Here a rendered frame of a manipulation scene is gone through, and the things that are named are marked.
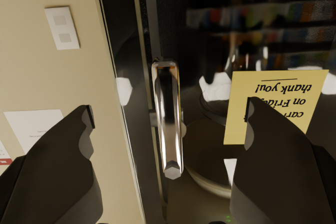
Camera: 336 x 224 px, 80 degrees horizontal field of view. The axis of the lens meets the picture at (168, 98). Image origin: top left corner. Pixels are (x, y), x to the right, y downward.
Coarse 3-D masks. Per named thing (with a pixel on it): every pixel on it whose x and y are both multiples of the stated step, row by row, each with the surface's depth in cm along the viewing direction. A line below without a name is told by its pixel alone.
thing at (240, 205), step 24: (264, 120) 9; (288, 120) 9; (264, 144) 8; (288, 144) 8; (240, 168) 7; (264, 168) 7; (288, 168) 7; (312, 168) 7; (240, 192) 6; (264, 192) 6; (288, 192) 6; (312, 192) 6; (240, 216) 7; (264, 216) 6; (288, 216) 5; (312, 216) 5
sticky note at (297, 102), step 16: (240, 80) 17; (256, 80) 17; (272, 80) 17; (288, 80) 17; (304, 80) 17; (320, 80) 17; (240, 96) 17; (272, 96) 17; (288, 96) 17; (304, 96) 17; (240, 112) 18; (288, 112) 18; (304, 112) 18; (240, 128) 19; (304, 128) 19
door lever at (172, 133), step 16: (160, 64) 11; (176, 64) 11; (160, 80) 11; (176, 80) 12; (160, 96) 12; (176, 96) 12; (160, 112) 12; (176, 112) 12; (160, 128) 13; (176, 128) 13; (160, 144) 14; (176, 144) 14; (176, 160) 14; (176, 176) 15
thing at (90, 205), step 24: (72, 120) 10; (48, 144) 9; (72, 144) 9; (24, 168) 8; (48, 168) 8; (72, 168) 7; (24, 192) 7; (48, 192) 7; (72, 192) 7; (96, 192) 7; (24, 216) 6; (48, 216) 6; (72, 216) 6; (96, 216) 7
